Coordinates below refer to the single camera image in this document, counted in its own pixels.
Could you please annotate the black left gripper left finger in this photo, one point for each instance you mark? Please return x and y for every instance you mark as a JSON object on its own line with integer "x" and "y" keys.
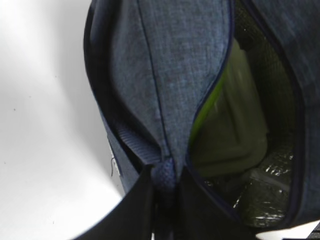
{"x": 132, "y": 218}

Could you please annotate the dark blue lunch bag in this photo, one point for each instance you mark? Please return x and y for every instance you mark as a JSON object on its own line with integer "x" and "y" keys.
{"x": 152, "y": 64}

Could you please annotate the green lid glass container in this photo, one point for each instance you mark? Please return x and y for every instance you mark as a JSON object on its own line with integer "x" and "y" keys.
{"x": 233, "y": 137}

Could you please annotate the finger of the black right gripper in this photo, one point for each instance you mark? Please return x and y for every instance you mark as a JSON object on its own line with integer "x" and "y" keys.
{"x": 294, "y": 233}

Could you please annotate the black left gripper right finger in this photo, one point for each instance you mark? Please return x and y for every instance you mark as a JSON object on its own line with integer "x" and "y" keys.
{"x": 201, "y": 217}

